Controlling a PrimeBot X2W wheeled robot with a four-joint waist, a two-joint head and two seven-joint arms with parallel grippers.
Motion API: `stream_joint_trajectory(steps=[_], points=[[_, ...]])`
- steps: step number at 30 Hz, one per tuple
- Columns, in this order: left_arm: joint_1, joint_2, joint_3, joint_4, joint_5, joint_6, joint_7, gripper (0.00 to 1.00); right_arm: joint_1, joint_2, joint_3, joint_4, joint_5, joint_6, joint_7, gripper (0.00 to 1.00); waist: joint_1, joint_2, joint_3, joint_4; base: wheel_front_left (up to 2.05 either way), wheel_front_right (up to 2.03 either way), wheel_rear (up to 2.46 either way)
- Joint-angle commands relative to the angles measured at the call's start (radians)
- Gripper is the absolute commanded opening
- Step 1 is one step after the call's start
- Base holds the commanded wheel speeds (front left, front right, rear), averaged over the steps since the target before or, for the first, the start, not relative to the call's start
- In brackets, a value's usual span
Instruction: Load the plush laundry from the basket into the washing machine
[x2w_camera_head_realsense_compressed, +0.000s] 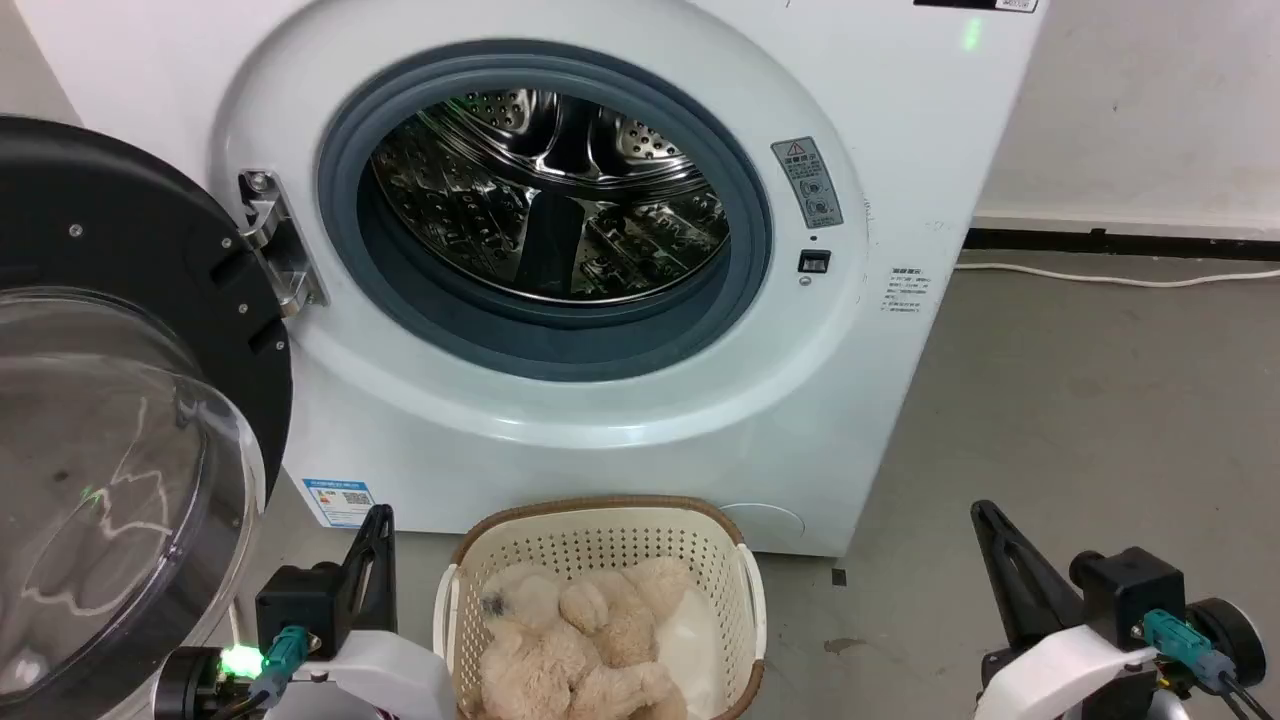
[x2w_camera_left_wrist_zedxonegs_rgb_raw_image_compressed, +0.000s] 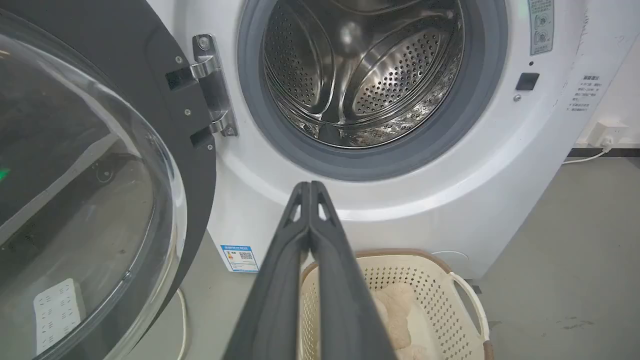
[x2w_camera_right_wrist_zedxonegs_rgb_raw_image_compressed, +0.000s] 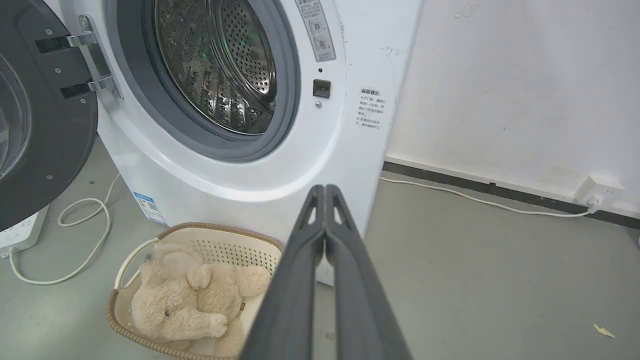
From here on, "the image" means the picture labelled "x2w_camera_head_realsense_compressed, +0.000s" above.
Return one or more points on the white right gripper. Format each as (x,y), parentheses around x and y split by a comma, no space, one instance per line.
(1070,675)

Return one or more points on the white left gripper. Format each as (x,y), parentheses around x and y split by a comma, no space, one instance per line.
(395,675)

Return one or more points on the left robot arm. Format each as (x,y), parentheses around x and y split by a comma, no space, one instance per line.
(195,685)

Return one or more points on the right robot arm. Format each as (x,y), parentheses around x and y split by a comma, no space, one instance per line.
(1225,640)

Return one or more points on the washer door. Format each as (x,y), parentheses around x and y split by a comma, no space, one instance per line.
(90,250)

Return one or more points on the white front-load washing machine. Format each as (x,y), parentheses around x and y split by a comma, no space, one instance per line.
(880,150)

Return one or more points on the blue energy label sticker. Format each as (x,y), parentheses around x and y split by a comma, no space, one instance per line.
(340,500)

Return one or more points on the beige perforated laundry basket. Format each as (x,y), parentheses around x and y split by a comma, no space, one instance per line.
(590,540)

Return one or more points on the beige plush teddy bear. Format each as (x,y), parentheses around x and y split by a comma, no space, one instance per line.
(580,650)

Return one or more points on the chrome door hinge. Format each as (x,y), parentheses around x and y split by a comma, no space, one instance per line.
(278,240)

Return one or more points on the grey warning label sticker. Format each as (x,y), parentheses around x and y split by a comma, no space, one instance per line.
(806,182)

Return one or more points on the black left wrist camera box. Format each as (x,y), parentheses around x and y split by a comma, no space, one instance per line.
(300,605)

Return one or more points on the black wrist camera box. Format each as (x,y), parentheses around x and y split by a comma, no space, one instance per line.
(300,605)
(1130,590)

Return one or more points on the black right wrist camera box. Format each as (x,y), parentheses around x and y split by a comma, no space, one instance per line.
(1130,590)

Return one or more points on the black wall baseboard strip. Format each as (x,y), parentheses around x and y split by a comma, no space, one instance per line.
(1120,243)

